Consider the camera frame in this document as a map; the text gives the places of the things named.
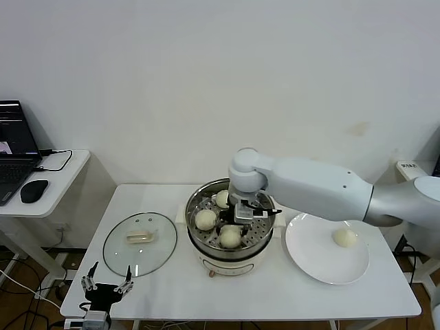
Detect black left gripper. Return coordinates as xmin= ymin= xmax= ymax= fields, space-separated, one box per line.
xmin=80 ymin=261 xmax=134 ymax=312

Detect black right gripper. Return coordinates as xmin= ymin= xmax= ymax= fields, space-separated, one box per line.
xmin=214 ymin=210 xmax=252 ymax=243

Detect round glass pot lid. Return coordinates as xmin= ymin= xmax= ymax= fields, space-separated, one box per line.
xmin=102 ymin=212 xmax=178 ymax=278

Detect stainless steel steamer basket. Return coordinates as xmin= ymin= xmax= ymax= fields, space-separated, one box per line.
xmin=175 ymin=177 xmax=287 ymax=257

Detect cream electric cooker base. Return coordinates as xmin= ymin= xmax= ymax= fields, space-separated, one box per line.
xmin=187 ymin=226 xmax=276 ymax=278

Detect round white plate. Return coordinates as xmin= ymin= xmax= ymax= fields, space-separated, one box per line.
xmin=285 ymin=212 xmax=371 ymax=285

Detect white side table with laptop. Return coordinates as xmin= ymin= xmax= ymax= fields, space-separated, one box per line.
xmin=0 ymin=148 xmax=118 ymax=286

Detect black computer mouse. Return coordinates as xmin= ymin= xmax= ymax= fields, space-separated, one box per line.
xmin=19 ymin=179 xmax=50 ymax=204

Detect black open laptop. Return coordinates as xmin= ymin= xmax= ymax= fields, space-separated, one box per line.
xmin=0 ymin=100 xmax=44 ymax=207

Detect white side table with label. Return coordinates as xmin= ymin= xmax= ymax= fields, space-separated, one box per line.
xmin=373 ymin=159 xmax=440 ymax=188

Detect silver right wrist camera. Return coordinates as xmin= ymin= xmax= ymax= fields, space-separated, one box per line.
xmin=234 ymin=202 xmax=252 ymax=223

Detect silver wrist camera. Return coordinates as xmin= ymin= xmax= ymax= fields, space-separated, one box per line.
xmin=234 ymin=202 xmax=252 ymax=223
xmin=82 ymin=311 xmax=111 ymax=330

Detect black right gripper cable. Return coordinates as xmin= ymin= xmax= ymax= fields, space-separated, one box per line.
xmin=252 ymin=206 xmax=283 ymax=219

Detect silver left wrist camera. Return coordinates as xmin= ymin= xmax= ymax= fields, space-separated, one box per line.
xmin=82 ymin=311 xmax=111 ymax=330

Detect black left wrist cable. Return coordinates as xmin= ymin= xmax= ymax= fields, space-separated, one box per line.
xmin=64 ymin=302 xmax=91 ymax=329

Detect white floor cable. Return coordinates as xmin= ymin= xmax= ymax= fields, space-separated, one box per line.
xmin=0 ymin=267 xmax=65 ymax=309

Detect black laptop cable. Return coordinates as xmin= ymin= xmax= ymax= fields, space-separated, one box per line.
xmin=34 ymin=148 xmax=74 ymax=173

